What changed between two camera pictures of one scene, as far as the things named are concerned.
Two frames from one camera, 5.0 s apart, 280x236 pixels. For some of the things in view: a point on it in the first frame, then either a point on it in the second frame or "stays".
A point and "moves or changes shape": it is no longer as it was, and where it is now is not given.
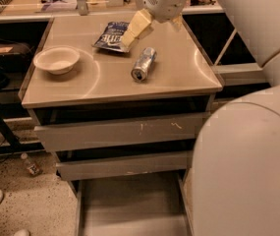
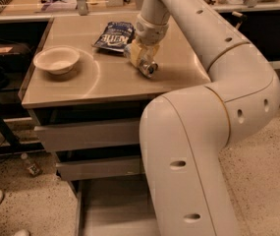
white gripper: (163, 6) -> (148, 33)
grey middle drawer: (172, 161) stays
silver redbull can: (143, 64) moves or changes shape
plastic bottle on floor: (31, 167) stays
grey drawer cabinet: (124, 123) stays
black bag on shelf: (9, 58) stays
